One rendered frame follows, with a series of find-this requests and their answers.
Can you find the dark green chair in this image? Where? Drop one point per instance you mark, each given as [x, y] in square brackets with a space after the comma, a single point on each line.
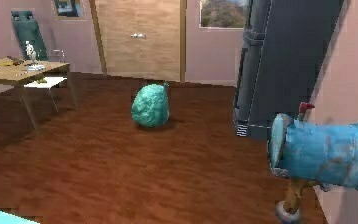
[28, 33]

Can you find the window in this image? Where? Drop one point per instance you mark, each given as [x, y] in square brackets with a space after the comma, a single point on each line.
[223, 12]

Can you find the blue rusty mailbox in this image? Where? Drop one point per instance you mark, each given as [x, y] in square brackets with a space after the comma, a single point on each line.
[327, 153]

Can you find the wooden table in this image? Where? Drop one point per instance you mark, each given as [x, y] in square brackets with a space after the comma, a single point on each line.
[13, 71]

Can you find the framed wall picture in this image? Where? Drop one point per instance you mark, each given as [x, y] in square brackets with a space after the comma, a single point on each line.
[68, 8]

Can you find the white chair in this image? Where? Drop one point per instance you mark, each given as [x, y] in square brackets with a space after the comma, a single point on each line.
[46, 82]

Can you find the light blue flat object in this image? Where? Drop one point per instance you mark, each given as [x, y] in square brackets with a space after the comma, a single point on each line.
[3, 216]

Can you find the wooden room door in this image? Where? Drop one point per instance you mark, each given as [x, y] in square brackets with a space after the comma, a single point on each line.
[140, 36]

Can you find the teal garbage bag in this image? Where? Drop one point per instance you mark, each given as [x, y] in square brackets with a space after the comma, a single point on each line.
[150, 106]

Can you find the dark brown item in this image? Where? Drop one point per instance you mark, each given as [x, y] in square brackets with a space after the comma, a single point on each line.
[15, 60]

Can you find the white statuette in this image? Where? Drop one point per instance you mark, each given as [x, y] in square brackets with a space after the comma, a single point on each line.
[31, 53]

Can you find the yellow item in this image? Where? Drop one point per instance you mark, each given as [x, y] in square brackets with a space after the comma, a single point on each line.
[4, 63]

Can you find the dark grey fridge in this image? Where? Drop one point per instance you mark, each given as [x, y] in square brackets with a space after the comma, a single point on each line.
[283, 63]

